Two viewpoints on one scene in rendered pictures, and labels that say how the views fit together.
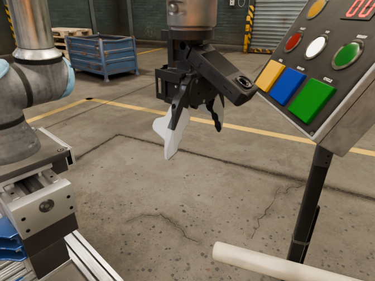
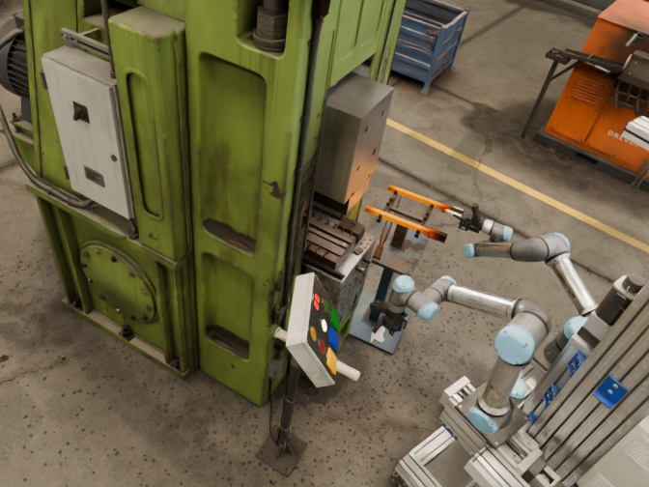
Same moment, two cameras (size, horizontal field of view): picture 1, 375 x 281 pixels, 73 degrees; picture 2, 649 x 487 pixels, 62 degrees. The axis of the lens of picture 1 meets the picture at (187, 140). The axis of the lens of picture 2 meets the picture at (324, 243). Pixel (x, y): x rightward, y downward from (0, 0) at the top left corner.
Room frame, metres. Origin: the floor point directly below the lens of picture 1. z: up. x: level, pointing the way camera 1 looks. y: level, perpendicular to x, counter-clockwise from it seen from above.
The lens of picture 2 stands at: (1.88, -0.25, 2.76)
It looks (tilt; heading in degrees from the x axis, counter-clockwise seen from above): 43 degrees down; 183
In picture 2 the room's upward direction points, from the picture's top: 10 degrees clockwise
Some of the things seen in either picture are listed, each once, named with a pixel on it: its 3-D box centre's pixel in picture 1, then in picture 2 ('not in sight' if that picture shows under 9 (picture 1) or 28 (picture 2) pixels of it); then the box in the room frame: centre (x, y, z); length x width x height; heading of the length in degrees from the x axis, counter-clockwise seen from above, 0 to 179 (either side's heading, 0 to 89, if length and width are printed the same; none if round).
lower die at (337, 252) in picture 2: not in sight; (307, 236); (-0.05, -0.44, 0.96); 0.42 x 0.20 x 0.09; 71
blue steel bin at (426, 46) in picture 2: not in sight; (400, 33); (-4.26, -0.16, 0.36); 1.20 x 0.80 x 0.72; 69
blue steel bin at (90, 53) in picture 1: (102, 54); not in sight; (5.19, 1.68, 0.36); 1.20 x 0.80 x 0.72; 51
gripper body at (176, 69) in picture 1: (187, 68); (394, 317); (0.43, 0.00, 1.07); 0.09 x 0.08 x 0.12; 48
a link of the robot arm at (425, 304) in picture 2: not in sight; (425, 303); (0.47, 0.09, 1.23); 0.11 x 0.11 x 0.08; 56
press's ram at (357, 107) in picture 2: not in sight; (328, 124); (-0.09, -0.43, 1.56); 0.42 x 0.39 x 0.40; 71
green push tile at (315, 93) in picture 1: (311, 101); (333, 320); (0.46, -0.23, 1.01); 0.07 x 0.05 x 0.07; 6
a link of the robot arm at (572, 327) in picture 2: not in sight; (578, 334); (0.22, 0.82, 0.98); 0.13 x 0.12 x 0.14; 124
